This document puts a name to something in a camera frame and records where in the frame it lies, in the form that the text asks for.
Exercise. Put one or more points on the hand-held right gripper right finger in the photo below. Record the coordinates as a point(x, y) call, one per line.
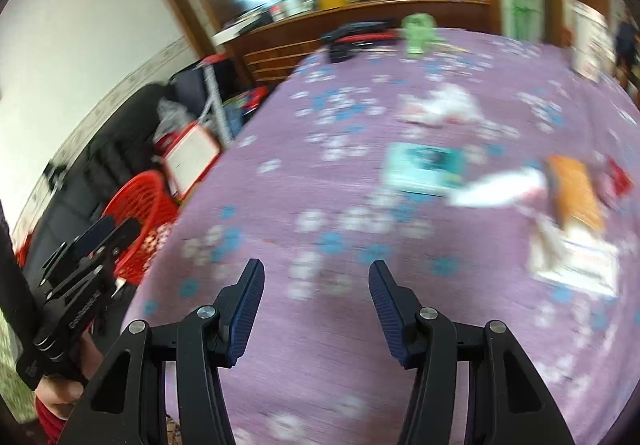
point(387, 310)

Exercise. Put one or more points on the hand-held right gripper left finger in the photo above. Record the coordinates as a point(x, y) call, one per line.
point(245, 320)

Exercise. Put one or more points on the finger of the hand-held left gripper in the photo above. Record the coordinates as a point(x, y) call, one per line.
point(122, 235)
point(95, 235)

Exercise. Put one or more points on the red plastic basket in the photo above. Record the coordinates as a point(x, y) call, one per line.
point(140, 205)

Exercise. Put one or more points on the teal box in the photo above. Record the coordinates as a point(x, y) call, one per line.
point(425, 167)

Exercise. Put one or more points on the white wrapper with red mark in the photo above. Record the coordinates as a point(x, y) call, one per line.
point(495, 187)

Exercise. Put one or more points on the white medicine box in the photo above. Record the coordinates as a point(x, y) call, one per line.
point(580, 265)

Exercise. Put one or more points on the white tissue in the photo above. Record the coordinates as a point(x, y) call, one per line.
point(445, 105)

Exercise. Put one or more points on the orange box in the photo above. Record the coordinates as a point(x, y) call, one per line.
point(575, 190)

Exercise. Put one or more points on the small red packet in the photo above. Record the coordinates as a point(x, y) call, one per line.
point(619, 180)

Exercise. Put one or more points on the person's left forearm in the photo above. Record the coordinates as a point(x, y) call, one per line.
point(50, 427)

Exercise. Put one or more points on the person's left hand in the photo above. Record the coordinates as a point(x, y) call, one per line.
point(62, 392)

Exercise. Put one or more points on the black leather sofa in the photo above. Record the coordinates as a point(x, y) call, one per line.
point(100, 150)

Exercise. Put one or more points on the clear plastic bag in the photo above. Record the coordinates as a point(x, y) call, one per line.
point(172, 117)

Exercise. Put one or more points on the white pole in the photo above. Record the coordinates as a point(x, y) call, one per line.
point(220, 115)

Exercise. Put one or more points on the colourful fabric bag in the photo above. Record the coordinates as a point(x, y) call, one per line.
point(247, 102)

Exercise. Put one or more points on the wooden sideboard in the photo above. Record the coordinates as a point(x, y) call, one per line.
point(280, 45)

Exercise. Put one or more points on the red black pouch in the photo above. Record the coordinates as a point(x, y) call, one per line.
point(341, 52)

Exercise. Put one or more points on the green cloth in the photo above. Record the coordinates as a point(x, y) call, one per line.
point(422, 35)

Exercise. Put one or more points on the black hand tool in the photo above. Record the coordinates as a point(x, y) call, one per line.
point(360, 32)

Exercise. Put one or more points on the yellow box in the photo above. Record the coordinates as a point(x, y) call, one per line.
point(332, 0)

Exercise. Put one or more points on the white printed container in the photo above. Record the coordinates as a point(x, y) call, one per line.
point(590, 42)

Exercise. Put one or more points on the white board with red frame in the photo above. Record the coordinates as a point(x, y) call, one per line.
point(190, 160)

